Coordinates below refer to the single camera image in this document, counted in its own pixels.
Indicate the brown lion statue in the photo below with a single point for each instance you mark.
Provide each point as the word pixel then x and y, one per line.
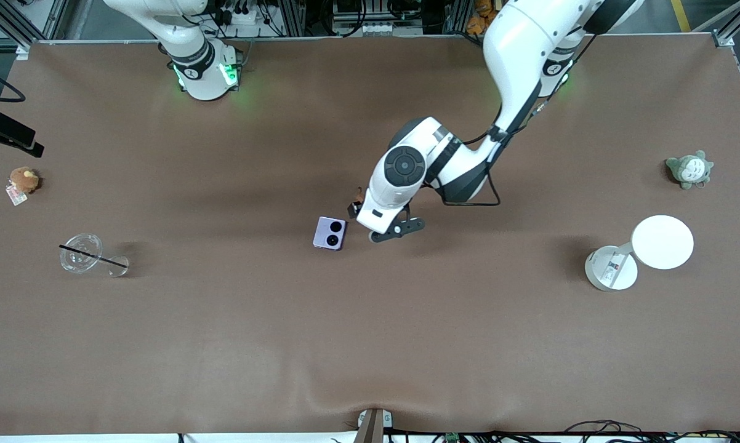
pixel 358 197

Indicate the black drinking straw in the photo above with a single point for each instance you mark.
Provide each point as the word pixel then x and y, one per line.
pixel 93 256

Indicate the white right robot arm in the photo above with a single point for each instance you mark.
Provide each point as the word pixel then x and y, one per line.
pixel 191 37

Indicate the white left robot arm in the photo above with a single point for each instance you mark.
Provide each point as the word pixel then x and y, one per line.
pixel 518 49

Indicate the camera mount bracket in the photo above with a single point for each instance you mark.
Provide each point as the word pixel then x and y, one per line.
pixel 372 426

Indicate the clear plastic cup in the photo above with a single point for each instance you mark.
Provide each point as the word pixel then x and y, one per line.
pixel 79 253

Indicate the white round table lamp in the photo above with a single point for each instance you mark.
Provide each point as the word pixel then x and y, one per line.
pixel 662 242

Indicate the grey totoro plush toy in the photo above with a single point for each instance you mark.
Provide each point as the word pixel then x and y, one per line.
pixel 690 170

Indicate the orange plush toy pile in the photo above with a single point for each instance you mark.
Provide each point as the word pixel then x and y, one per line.
pixel 484 12

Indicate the white power strip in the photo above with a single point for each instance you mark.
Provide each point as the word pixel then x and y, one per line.
pixel 379 28

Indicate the purple flip phone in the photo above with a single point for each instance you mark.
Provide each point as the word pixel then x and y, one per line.
pixel 329 234

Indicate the brown plush toy with tag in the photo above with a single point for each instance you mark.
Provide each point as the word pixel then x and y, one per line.
pixel 24 180

